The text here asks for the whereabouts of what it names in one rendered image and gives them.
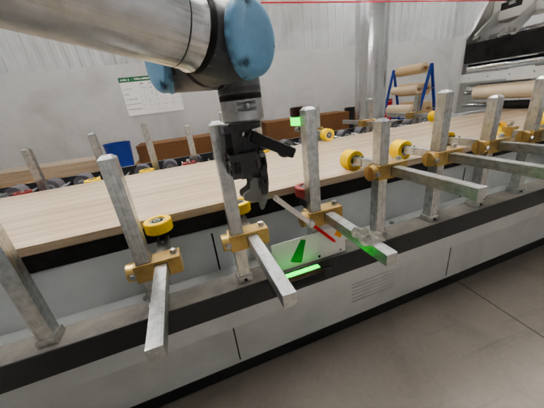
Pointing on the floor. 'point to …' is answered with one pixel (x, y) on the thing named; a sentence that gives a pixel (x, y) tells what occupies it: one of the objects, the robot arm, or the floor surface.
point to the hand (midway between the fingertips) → (264, 203)
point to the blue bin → (122, 149)
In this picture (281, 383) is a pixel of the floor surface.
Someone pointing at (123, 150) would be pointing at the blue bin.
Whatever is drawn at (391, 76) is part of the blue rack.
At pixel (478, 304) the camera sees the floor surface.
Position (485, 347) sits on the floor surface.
